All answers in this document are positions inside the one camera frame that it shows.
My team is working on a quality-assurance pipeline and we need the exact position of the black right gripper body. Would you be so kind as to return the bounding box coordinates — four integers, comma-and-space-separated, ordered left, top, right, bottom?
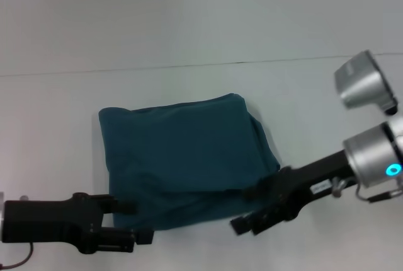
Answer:
270, 149, 358, 223

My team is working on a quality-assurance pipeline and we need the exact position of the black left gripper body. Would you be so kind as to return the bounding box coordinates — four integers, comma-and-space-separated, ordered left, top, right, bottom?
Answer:
2, 192, 119, 255

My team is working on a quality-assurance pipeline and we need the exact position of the teal blue t-shirt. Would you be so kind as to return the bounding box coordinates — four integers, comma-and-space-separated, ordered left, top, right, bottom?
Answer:
98, 93, 281, 231

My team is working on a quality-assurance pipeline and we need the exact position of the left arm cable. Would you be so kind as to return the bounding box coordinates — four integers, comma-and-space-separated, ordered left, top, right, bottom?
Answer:
0, 242, 34, 267

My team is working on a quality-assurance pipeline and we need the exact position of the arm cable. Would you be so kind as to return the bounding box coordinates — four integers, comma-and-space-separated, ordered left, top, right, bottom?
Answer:
330, 176, 403, 204
0, 242, 34, 267

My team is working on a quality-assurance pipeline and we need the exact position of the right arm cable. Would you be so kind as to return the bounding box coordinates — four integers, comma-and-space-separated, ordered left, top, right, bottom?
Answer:
330, 176, 403, 204

